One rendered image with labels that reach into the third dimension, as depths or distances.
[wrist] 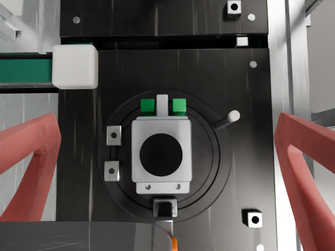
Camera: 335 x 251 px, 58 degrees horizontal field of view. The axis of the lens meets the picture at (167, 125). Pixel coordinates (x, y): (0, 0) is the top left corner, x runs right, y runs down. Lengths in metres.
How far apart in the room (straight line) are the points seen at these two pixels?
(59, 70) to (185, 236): 0.22
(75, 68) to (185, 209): 0.19
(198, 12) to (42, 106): 0.23
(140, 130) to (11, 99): 0.26
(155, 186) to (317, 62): 0.34
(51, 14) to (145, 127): 0.23
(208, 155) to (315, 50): 0.27
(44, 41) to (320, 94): 0.39
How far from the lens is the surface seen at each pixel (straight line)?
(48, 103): 0.42
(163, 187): 0.25
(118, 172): 0.30
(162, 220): 0.24
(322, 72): 0.51
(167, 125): 0.22
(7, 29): 0.40
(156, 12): 0.37
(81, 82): 0.34
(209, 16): 0.37
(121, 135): 0.30
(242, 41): 0.37
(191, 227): 0.34
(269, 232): 0.36
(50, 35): 0.40
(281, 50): 0.39
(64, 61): 0.35
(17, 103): 0.44
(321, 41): 0.53
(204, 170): 0.32
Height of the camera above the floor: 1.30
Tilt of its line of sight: 85 degrees down
